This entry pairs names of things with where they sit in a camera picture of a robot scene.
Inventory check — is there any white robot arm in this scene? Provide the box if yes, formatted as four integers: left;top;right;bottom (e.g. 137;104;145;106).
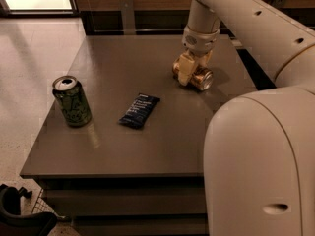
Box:
190;0;315;236

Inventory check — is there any grey drawer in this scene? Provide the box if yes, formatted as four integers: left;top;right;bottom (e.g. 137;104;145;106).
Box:
43;188;206;216
73;215;209;236

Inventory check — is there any wire mesh basket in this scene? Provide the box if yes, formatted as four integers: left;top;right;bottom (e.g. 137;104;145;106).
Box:
31;190;65;220

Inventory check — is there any upper grey drawer front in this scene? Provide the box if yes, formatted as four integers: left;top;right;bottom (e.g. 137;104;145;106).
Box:
43;188;206;216

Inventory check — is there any black chair base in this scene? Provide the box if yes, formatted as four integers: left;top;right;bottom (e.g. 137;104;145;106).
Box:
0;184;57;236

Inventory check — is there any green soda can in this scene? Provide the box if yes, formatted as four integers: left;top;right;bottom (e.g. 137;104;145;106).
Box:
52;76;92;127

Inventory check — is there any orange soda can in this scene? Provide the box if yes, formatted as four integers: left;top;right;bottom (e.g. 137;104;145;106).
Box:
172;58;214;91

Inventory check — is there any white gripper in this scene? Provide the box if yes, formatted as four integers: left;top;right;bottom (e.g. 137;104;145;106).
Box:
178;26;220;86

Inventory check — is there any lower grey drawer front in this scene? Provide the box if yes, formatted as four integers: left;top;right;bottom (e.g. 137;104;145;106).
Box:
73;215;209;236

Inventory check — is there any dark blue snack bar wrapper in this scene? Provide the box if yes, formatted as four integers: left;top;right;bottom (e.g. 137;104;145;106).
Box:
118;93;160;129

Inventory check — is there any metal wall bracket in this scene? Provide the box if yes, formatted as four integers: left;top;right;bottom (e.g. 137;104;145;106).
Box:
271;0;287;8
119;0;136;35

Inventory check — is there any left metal wall bracket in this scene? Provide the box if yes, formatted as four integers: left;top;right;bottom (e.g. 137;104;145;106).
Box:
119;0;136;35

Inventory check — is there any right metal wall bracket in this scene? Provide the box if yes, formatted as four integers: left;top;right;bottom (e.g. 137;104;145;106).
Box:
271;0;287;8

